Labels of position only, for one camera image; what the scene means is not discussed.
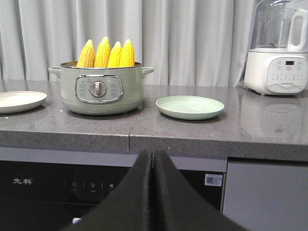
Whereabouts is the light green plate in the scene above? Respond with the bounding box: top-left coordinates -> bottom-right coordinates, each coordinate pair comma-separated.
156,96 -> 225,120

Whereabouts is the green electric cooking pot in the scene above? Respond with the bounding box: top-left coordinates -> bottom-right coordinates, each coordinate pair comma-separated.
48,62 -> 154,115

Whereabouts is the white pleated curtain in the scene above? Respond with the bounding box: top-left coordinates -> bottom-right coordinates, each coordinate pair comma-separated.
0,0 -> 257,87

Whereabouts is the cream white plate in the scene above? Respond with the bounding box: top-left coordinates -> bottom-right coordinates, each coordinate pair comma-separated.
0,91 -> 47,114

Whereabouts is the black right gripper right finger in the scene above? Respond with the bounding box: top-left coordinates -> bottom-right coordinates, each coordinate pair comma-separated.
153,150 -> 245,231

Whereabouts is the black drawer sterilizer cabinet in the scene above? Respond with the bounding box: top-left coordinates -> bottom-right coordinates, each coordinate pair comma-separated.
0,160 -> 228,231

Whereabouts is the corn cob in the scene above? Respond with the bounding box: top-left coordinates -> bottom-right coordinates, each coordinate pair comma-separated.
119,39 -> 135,67
107,41 -> 122,68
76,39 -> 95,68
94,36 -> 111,68

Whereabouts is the grey cabinet door right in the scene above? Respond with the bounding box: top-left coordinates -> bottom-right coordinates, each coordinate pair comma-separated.
223,162 -> 308,231

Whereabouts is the white soy milk blender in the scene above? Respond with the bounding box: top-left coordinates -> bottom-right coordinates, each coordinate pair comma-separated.
244,0 -> 308,95

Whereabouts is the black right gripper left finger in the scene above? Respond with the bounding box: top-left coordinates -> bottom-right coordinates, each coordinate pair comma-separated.
62,151 -> 152,231

